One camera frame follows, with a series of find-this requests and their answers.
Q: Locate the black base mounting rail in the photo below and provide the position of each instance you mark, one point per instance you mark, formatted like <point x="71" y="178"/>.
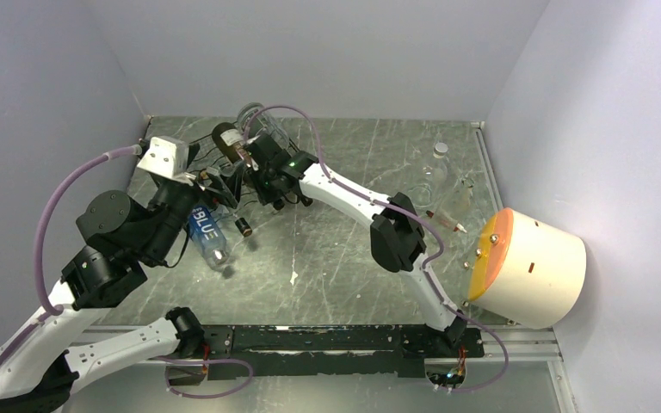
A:
<point x="273" y="350"/>

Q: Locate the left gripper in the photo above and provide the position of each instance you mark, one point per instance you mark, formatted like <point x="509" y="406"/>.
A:
<point x="223" y="194"/>

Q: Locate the cream drum orange lid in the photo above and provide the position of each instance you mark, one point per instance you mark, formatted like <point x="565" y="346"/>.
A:
<point x="526" y="270"/>

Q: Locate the tall dark wine bottle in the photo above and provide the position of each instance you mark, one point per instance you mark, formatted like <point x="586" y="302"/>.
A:
<point x="230" y="142"/>

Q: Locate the square black-capped liquor bottle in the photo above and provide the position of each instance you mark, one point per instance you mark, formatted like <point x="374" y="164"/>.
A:
<point x="243" y="227"/>

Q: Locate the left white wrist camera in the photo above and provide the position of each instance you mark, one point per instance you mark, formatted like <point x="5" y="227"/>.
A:
<point x="166" y="157"/>

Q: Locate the clear round silver-capped bottle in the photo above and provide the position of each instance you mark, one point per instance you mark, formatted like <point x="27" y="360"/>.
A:
<point x="264" y="123"/>

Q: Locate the black wire wine rack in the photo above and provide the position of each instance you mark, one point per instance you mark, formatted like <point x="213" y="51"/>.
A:
<point x="206" y="156"/>

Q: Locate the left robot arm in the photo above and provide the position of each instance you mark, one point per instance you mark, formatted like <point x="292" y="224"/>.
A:
<point x="41" y="367"/>

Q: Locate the clear bottle red label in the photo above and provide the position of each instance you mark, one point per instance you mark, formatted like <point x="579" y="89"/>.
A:
<point x="453" y="206"/>

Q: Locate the blue liquid glass bottle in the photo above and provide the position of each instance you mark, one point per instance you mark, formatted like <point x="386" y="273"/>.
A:
<point x="208" y="237"/>

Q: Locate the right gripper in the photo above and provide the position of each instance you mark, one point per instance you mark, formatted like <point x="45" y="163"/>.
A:
<point x="254" y="173"/>

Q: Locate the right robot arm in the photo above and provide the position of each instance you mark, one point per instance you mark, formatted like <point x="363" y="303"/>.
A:
<point x="395" y="232"/>

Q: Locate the dark green labelled wine bottle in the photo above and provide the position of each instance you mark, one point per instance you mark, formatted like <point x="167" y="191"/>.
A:
<point x="291" y="199"/>

